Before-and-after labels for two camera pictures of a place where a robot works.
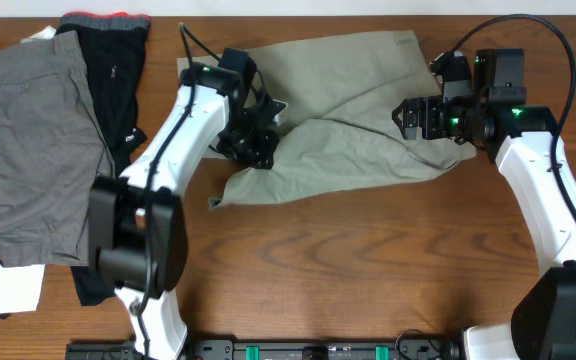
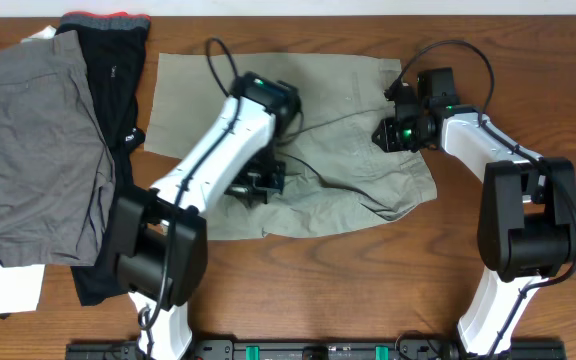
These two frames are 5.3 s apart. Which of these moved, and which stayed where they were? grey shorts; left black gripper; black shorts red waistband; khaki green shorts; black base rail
Moved: left black gripper; khaki green shorts
Stayed: grey shorts; black base rail; black shorts red waistband
